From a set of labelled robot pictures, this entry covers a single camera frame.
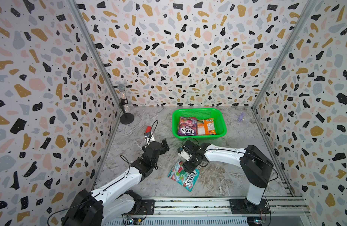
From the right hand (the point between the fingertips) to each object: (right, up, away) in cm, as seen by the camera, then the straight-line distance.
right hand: (187, 167), depth 87 cm
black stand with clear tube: (-46, +31, +26) cm, 61 cm away
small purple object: (+43, +31, +24) cm, 58 cm away
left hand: (-16, +17, -3) cm, 23 cm away
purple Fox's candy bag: (+1, +25, +14) cm, 28 cm away
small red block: (-28, +22, +19) cm, 41 cm away
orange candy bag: (+15, +24, +16) cm, 32 cm away
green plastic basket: (+24, +33, +20) cm, 46 cm away
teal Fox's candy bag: (-5, -3, -5) cm, 7 cm away
